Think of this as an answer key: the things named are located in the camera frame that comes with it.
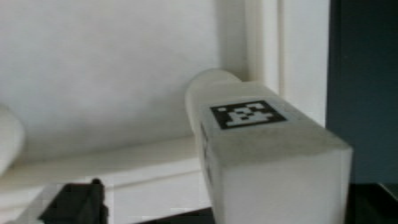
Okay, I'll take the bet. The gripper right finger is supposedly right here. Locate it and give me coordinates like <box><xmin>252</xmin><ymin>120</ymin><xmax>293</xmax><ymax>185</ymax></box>
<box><xmin>346</xmin><ymin>183</ymin><xmax>398</xmax><ymax>224</ymax></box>

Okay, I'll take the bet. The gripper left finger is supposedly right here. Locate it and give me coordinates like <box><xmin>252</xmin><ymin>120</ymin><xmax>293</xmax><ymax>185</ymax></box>
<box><xmin>38</xmin><ymin>179</ymin><xmax>108</xmax><ymax>224</ymax></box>

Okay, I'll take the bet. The white leg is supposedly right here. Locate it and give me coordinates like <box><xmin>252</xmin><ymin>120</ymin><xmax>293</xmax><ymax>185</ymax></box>
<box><xmin>184</xmin><ymin>69</ymin><xmax>353</xmax><ymax>224</ymax></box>

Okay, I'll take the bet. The white square tabletop tray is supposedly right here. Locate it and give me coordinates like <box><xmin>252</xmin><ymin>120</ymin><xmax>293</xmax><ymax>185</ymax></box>
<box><xmin>0</xmin><ymin>0</ymin><xmax>330</xmax><ymax>224</ymax></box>

